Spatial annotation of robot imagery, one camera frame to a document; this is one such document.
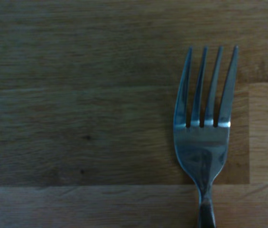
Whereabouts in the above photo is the silver metal fork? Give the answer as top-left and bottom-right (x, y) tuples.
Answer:
(173, 45), (240, 228)

